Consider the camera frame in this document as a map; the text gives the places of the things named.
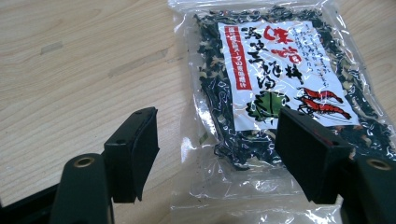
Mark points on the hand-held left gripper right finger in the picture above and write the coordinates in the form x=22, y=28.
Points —
x=314, y=155

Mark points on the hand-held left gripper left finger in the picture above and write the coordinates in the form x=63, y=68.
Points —
x=127, y=155

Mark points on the clear dried seaweed packet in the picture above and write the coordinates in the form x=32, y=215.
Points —
x=218, y=93

